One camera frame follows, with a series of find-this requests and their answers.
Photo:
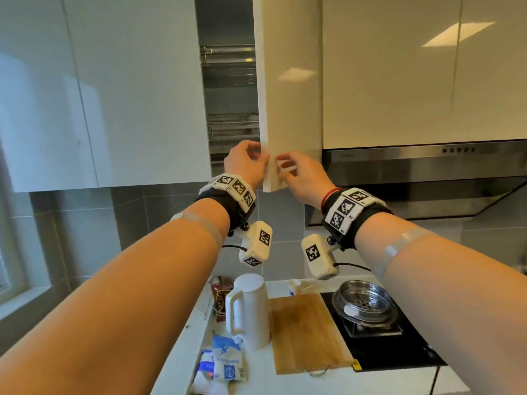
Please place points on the person's left hand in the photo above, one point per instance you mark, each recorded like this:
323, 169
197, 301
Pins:
241, 164

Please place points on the person's right hand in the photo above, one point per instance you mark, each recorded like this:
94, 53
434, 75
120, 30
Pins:
306, 180

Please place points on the person's right thumb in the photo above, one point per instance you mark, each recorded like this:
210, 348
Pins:
288, 155

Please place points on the person's left fingers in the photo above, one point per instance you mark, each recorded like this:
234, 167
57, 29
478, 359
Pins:
253, 148

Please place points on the white cabinet door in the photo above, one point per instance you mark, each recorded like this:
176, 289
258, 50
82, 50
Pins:
288, 86

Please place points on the person's right forearm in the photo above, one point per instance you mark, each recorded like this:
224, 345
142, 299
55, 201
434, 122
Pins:
448, 300

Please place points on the person's left forearm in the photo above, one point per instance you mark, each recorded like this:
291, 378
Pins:
123, 292

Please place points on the marker-covered black wristband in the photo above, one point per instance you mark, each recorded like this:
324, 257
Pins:
350, 211
234, 192

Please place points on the clear tape strip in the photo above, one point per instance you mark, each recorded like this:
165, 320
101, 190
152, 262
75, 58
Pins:
201, 224
401, 244

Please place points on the white marker tracker box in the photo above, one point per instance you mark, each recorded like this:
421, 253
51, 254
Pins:
257, 244
318, 255

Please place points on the small white bottle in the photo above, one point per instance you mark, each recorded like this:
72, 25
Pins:
294, 287

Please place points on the stainless steel range hood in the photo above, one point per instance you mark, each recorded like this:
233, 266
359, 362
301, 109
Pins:
432, 180

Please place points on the dark red carton box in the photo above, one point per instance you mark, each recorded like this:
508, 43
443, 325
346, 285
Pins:
219, 294

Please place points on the white electric kettle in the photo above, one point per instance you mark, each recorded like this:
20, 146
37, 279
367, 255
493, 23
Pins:
249, 312

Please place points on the stainless steel steamer pot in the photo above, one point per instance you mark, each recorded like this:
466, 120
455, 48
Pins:
364, 302

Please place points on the wooden cutting board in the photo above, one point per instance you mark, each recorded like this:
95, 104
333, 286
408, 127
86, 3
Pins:
306, 333

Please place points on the blue and white packet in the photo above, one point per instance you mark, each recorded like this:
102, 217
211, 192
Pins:
227, 359
206, 364

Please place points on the black cooktop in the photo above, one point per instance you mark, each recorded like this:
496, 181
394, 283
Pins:
391, 349

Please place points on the white glossy wall cabinet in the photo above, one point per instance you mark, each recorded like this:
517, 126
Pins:
103, 90
411, 78

